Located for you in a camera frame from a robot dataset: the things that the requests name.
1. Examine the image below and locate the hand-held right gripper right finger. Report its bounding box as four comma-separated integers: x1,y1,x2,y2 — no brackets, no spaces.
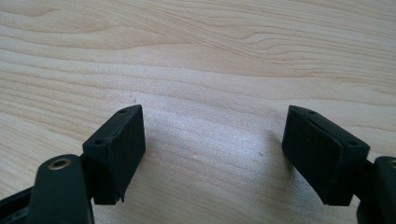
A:
281,105,372,207

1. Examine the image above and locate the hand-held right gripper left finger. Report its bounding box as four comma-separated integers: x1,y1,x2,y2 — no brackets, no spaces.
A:
81,104,147,206

